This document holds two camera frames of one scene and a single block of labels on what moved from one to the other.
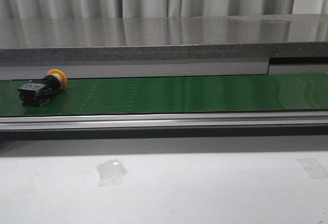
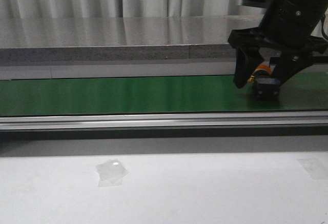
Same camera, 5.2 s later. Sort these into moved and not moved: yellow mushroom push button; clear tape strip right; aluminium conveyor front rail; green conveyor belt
Moved: yellow mushroom push button
Not moved: clear tape strip right; green conveyor belt; aluminium conveyor front rail
